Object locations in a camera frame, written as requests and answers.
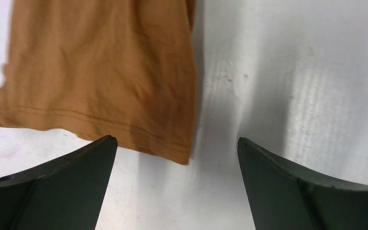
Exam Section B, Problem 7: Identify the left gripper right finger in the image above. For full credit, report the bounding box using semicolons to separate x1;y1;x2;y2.
237;138;368;230

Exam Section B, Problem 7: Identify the brown underwear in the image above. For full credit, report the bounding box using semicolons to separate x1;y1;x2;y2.
0;0;197;165

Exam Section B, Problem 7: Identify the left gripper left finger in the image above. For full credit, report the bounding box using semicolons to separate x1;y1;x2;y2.
0;136;118;230

